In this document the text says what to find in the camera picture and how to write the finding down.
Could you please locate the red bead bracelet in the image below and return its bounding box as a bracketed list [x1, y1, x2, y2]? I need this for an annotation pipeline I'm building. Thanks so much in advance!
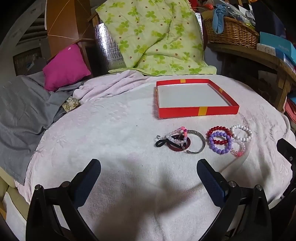
[206, 126, 232, 145]

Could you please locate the clear pink bead bracelet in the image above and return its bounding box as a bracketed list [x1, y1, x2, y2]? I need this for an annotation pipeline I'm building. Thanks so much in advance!
[165, 126, 189, 149]

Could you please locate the black hair clip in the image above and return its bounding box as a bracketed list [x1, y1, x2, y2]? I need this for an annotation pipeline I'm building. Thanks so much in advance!
[155, 135, 176, 149]

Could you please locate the small clear bracelet pink charm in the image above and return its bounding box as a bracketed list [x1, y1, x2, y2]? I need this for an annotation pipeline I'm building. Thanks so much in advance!
[229, 139, 247, 158]

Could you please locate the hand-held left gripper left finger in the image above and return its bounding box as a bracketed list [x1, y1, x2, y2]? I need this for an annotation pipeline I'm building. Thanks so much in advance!
[25, 159, 101, 241]

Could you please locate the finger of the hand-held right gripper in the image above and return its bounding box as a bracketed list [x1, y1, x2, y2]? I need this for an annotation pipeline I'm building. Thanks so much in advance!
[276, 138, 296, 165]

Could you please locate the magenta pillow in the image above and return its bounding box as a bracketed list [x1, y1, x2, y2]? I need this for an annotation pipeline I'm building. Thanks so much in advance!
[42, 44, 92, 91]

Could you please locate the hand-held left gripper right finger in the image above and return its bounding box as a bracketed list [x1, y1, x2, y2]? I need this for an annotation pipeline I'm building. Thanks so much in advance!
[196, 159, 273, 241]

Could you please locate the silver cuff bangle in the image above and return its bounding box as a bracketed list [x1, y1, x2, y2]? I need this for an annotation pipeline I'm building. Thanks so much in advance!
[185, 130, 206, 154]

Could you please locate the light wicker basket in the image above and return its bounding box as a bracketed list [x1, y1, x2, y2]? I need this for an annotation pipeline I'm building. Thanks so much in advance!
[203, 16, 260, 49]

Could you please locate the grey cloth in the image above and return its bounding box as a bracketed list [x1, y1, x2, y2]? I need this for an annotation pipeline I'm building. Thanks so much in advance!
[0, 72, 85, 186]

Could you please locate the purple bead bracelet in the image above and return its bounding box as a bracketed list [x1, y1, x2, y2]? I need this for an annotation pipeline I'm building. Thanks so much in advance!
[208, 131, 233, 155]

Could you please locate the pale pink blanket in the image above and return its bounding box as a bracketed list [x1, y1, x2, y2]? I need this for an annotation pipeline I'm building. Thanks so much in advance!
[15, 71, 292, 241]

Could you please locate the wooden shelf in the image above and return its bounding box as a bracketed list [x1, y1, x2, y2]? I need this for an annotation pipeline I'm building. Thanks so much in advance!
[207, 42, 296, 112]

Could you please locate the white bead bracelet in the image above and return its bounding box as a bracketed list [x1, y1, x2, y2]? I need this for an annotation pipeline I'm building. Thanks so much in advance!
[230, 124, 253, 143]

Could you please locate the blue box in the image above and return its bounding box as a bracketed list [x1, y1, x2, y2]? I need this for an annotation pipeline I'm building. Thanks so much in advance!
[257, 32, 296, 67]

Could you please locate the small patterned cloth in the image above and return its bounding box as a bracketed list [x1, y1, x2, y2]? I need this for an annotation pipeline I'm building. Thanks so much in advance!
[62, 97, 81, 113]

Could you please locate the red shallow cardboard box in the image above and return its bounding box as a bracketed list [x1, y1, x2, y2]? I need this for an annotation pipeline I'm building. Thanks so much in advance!
[155, 79, 240, 119]

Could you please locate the cream mattress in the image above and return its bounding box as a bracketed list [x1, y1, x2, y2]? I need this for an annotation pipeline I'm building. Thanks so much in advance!
[0, 167, 30, 232]

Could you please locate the green floral quilt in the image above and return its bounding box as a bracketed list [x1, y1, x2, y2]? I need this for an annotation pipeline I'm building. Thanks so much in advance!
[95, 0, 217, 76]

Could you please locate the dark red ring bangle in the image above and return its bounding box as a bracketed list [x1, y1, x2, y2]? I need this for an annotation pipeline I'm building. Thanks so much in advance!
[167, 134, 192, 152]

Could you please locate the blue cloth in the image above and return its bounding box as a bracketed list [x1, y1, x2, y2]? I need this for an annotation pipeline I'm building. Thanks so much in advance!
[212, 5, 228, 34]

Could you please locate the dark wicker drawer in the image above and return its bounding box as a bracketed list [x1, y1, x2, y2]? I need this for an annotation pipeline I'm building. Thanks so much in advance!
[13, 47, 44, 76]

